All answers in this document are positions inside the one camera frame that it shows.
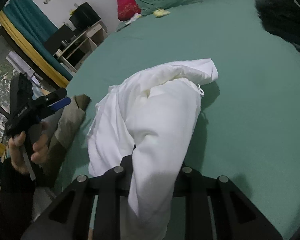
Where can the yellow small cloth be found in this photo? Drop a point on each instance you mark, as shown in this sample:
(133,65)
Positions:
(161,13)

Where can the person's left hand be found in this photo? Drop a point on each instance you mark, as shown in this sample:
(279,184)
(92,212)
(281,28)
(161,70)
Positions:
(17,163)

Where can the khaki grey folded garment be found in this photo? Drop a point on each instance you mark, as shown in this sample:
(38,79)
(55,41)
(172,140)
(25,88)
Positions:
(63,126)

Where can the green bed sheet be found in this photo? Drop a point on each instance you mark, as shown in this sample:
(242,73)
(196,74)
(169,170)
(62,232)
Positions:
(249,127)

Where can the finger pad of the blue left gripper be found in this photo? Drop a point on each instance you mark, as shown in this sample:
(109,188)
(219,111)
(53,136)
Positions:
(60,104)

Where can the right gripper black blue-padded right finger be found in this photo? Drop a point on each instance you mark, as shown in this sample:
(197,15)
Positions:
(215,208)

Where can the black monitor on desk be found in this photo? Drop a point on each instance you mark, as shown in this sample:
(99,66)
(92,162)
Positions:
(84,16)

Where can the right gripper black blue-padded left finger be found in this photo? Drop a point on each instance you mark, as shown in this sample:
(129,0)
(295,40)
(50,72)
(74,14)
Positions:
(69,215)

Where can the white large garment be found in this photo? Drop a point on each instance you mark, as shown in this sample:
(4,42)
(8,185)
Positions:
(150,116)

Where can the teal yellow curtain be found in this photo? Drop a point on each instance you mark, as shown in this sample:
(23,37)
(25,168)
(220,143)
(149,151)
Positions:
(30,28)

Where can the white wooden shelf desk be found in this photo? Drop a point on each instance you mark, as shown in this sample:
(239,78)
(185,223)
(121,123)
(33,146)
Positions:
(81,47)

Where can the red pillow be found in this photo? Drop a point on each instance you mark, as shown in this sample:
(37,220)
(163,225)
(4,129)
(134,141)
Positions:
(132,2)

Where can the black garment on bed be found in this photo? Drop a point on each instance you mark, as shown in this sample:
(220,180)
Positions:
(281,18)

